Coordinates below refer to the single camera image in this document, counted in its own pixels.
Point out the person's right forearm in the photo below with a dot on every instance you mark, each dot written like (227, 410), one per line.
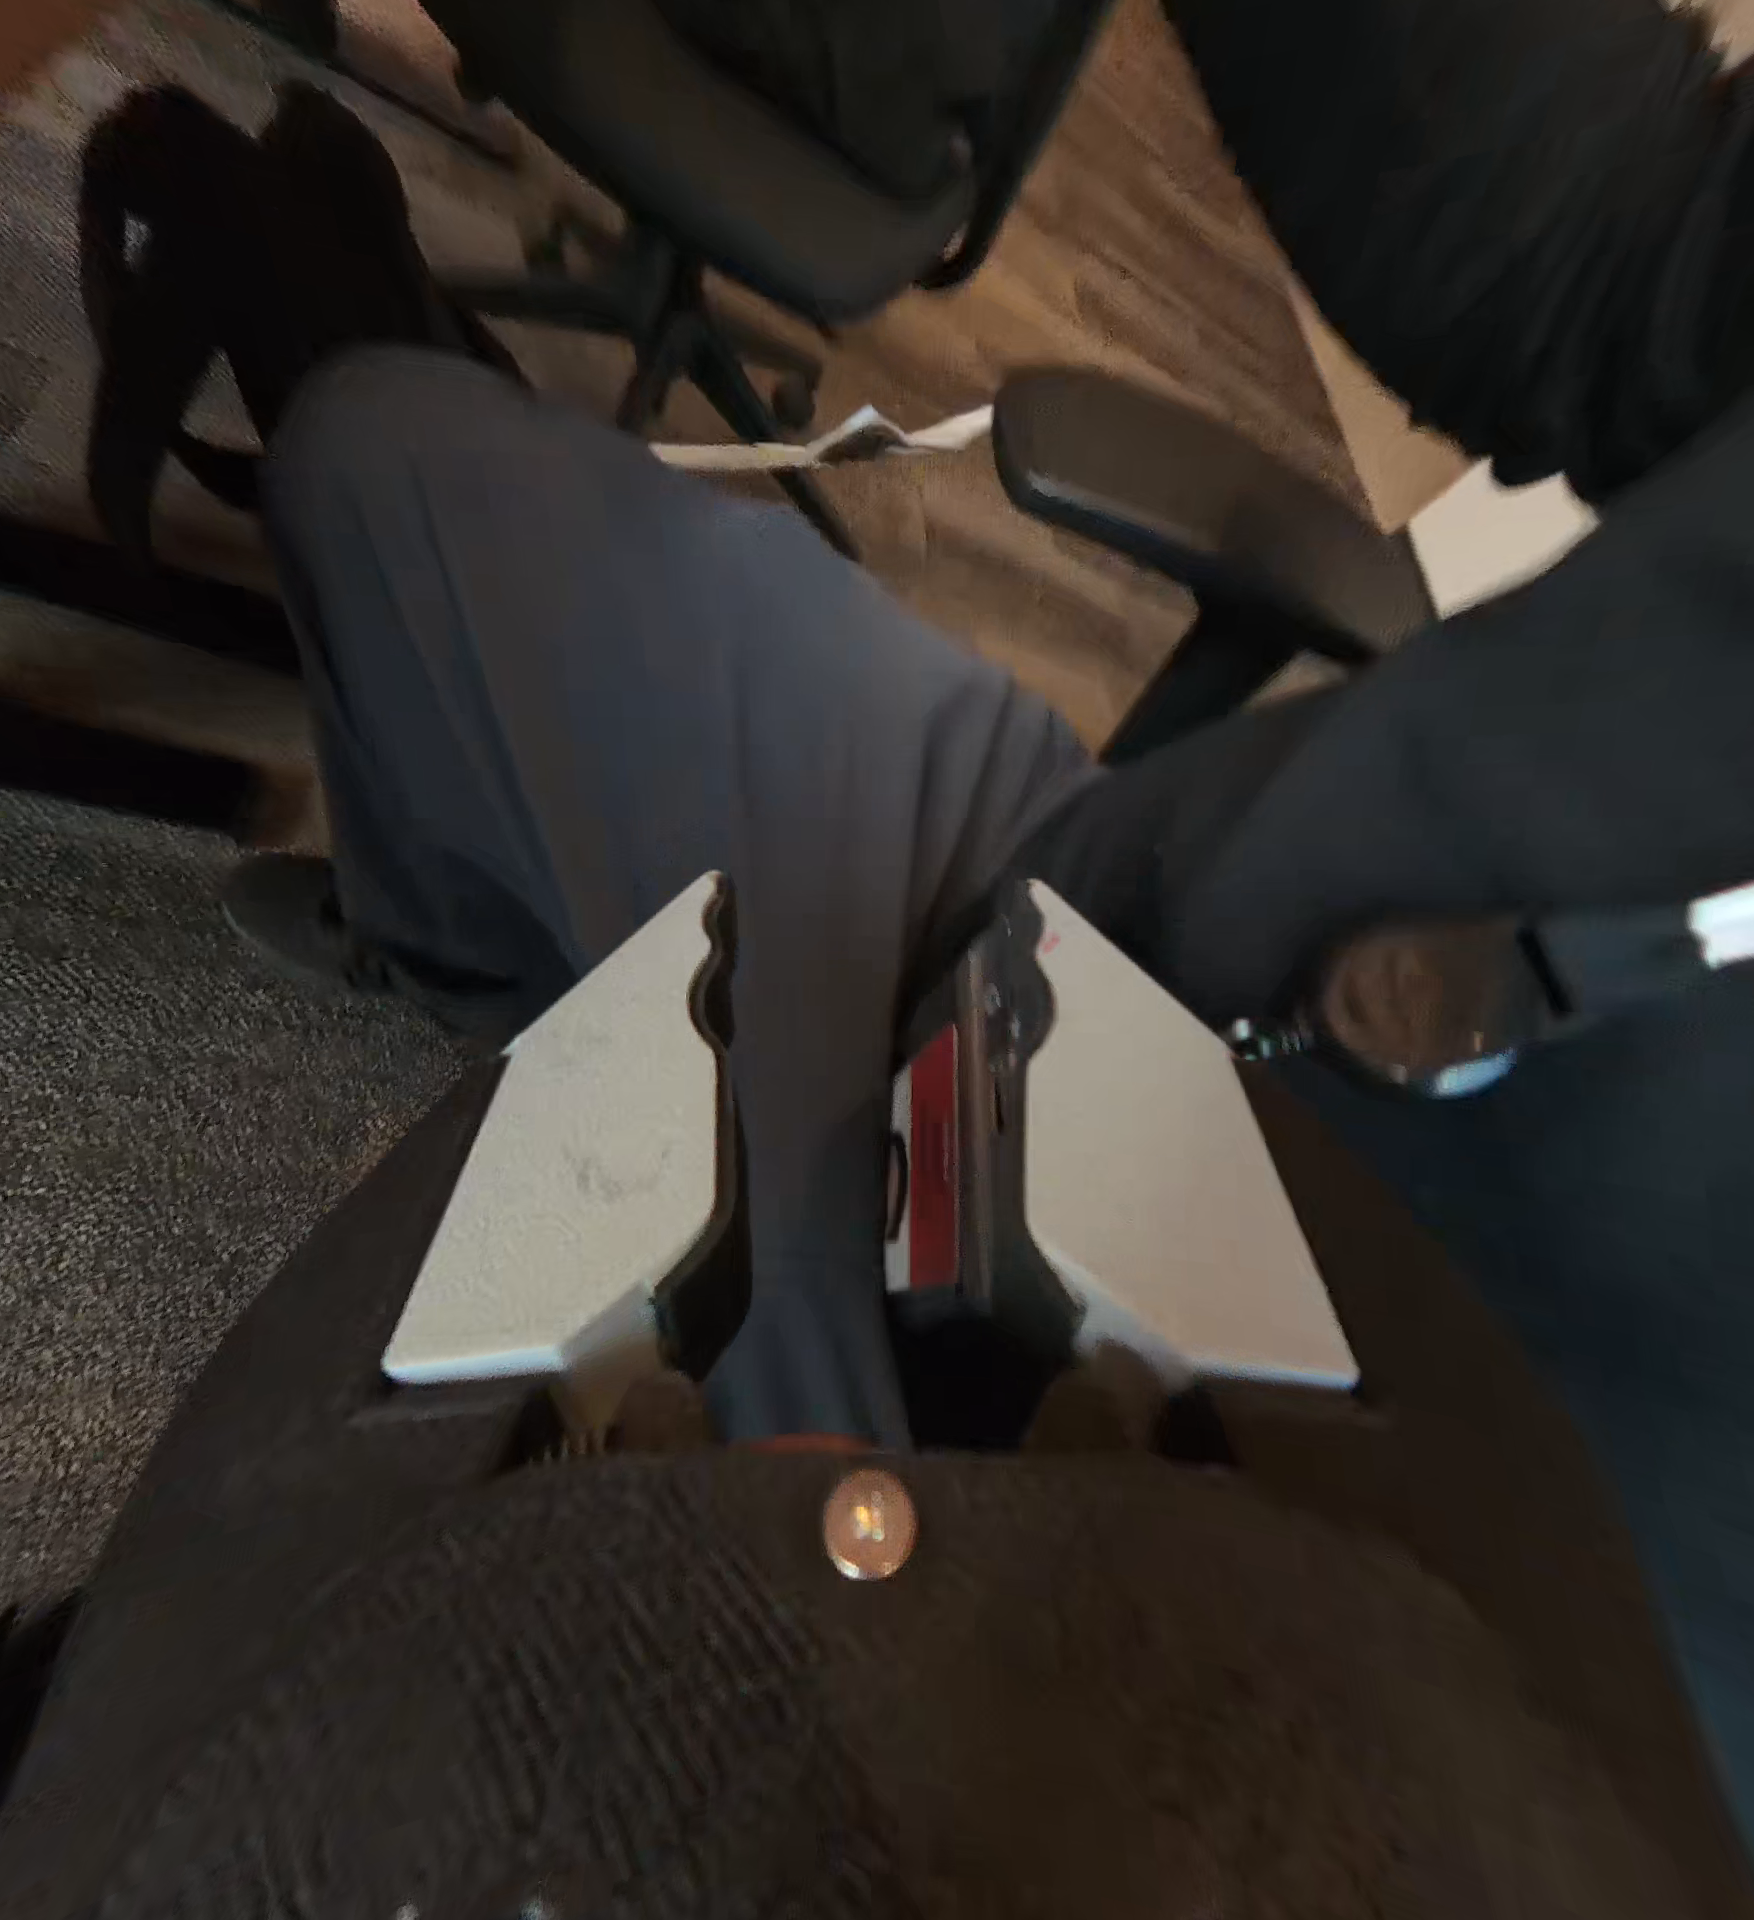
(1493, 721)

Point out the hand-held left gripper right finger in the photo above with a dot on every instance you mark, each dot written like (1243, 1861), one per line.
(1163, 1200)

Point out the sticker sheet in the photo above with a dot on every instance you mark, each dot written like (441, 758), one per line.
(936, 1170)

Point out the person's shoe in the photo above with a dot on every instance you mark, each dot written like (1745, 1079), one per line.
(284, 915)

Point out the black chair armrest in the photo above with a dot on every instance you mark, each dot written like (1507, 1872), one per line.
(1207, 494)

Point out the person's right hand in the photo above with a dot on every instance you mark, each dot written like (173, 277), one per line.
(1416, 999)

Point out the white paper strip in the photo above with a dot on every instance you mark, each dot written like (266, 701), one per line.
(846, 438)

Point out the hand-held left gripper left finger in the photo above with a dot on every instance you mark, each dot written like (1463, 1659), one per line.
(576, 1185)

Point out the dark bag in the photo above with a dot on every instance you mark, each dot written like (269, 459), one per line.
(263, 271)

